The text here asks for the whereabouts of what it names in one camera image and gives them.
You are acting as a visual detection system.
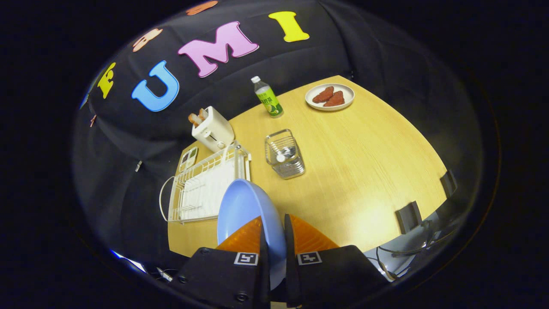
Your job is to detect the black cable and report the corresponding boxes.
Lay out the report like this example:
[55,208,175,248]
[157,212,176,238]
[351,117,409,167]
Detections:
[375,227,455,279]

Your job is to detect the white toaster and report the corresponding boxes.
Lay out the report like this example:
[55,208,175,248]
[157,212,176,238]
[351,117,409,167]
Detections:
[191,106,235,154]

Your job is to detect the white round plate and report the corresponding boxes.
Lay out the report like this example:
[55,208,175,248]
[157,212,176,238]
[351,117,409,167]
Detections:
[305,83,356,112]

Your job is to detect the black backdrop cloth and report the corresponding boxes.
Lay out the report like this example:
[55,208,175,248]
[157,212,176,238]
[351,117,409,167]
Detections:
[71,0,485,275]

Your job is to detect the white wire dish rack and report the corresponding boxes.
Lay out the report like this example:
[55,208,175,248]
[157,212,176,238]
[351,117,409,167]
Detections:
[159,142,252,224]

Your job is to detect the green label drink bottle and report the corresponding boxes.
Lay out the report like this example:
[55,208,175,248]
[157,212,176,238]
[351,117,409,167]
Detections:
[251,76,284,118]

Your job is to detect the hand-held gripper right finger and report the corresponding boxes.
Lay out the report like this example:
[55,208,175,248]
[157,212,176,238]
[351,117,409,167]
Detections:
[284,214,389,309]

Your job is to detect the metal wire basket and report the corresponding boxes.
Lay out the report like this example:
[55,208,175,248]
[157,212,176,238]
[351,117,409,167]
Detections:
[264,129,306,179]

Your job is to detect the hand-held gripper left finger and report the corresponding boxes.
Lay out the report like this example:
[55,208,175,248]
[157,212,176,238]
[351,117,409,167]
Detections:
[169,216,271,309]

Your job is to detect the black table edge bracket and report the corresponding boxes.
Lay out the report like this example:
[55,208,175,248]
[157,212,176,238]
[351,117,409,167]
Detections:
[395,201,423,234]
[440,170,458,199]

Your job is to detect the small compartment tray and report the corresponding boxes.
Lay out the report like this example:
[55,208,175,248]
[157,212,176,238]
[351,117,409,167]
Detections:
[178,146,199,173]

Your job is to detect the blue plate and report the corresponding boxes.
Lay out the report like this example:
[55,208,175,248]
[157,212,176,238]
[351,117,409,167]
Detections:
[217,179,287,291]

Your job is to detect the red meat slice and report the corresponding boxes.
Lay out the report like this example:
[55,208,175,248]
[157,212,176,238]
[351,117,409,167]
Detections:
[312,86,335,104]
[323,91,345,107]

